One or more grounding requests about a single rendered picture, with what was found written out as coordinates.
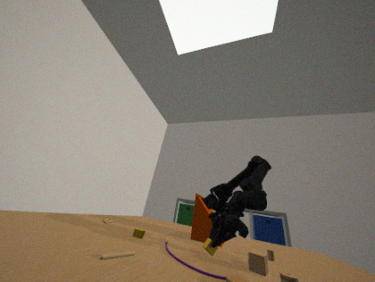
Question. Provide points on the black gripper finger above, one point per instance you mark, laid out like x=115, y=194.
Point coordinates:
x=215, y=228
x=224, y=234

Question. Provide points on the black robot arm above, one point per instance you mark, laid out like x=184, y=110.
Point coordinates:
x=250, y=180

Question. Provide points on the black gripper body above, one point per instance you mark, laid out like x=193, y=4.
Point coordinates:
x=232, y=219

